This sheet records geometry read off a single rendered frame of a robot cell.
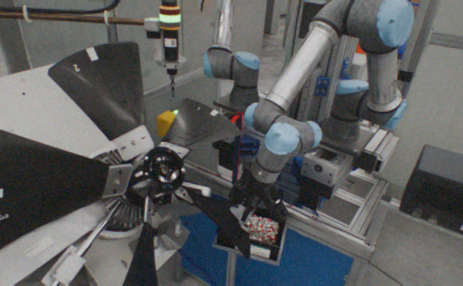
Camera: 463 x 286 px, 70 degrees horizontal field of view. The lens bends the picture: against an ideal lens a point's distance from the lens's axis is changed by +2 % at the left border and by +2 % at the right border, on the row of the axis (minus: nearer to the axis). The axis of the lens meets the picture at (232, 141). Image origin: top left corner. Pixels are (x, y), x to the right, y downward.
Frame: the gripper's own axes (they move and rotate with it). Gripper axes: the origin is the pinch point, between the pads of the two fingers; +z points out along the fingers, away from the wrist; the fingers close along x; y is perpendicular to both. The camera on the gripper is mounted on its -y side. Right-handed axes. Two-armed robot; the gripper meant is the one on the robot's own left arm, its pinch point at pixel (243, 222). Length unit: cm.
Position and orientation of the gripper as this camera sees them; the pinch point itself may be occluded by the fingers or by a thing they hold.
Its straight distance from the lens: 102.1
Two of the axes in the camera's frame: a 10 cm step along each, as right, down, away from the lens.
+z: -3.1, 7.3, 6.1
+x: -5.3, 4.1, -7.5
